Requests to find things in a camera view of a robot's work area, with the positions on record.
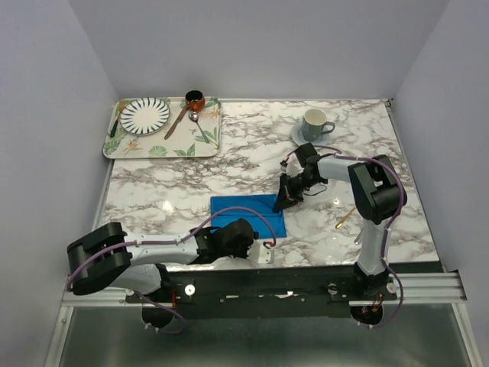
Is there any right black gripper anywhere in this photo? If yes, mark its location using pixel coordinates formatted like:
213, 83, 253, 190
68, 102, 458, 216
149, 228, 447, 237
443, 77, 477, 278
273, 172, 320, 213

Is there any blue satin napkin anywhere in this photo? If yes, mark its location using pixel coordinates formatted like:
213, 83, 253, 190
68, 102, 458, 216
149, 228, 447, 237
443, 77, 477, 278
210, 194, 287, 239

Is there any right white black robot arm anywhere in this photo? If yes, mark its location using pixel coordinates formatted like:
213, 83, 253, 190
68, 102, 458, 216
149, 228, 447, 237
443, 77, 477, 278
273, 143, 407, 300

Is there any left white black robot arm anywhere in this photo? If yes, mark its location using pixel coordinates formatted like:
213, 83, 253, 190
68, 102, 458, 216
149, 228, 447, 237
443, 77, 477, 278
66, 219, 258, 302

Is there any gold spoon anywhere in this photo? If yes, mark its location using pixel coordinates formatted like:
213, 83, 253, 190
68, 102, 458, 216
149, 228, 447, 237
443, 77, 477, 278
335, 206, 357, 229

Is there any grey blue saucer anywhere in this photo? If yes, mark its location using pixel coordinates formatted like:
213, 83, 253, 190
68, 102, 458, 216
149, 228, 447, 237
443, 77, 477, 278
291, 125, 330, 146

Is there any grey blue mug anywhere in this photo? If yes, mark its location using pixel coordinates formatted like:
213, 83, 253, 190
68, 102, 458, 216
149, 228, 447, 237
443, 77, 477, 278
301, 109, 336, 141

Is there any silver utensil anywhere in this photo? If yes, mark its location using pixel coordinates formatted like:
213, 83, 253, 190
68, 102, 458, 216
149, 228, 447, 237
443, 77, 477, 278
354, 230, 363, 245

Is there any floral serving tray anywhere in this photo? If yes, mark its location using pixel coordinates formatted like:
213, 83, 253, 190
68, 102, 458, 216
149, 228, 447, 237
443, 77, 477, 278
102, 96, 222, 160

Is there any silver spoon on tray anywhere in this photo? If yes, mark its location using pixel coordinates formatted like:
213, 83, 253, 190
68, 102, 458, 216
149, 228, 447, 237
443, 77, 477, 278
189, 111, 210, 144

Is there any brown ceramic pot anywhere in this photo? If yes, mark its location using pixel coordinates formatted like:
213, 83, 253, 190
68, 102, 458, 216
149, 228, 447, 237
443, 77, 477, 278
185, 89, 206, 112

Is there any striped white blue plate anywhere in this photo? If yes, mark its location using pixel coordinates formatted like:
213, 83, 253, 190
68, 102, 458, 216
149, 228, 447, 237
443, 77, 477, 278
119, 97, 170, 136

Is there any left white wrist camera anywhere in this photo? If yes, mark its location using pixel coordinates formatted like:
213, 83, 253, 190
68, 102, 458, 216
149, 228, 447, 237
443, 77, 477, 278
248, 241, 274, 265

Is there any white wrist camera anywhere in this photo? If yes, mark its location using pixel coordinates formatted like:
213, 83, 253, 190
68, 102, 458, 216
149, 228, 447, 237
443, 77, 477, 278
248, 241, 274, 265
280, 156, 302, 177

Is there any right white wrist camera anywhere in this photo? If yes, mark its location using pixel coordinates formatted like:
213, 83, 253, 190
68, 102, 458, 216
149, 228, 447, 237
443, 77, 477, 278
280, 156, 302, 177

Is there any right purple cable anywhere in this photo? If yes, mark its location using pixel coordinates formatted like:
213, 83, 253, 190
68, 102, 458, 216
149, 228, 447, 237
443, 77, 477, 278
283, 147, 406, 330

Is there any wooden handled knife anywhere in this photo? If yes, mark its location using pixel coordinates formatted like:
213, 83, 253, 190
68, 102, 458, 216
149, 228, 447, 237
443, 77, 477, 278
164, 105, 188, 140

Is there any aluminium frame rail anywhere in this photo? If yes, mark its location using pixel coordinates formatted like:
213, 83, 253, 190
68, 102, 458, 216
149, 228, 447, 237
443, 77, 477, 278
60, 269, 469, 307

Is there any dark green handled utensil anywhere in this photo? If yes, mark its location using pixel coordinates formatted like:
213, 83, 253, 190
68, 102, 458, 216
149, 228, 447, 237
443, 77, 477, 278
108, 113, 120, 139

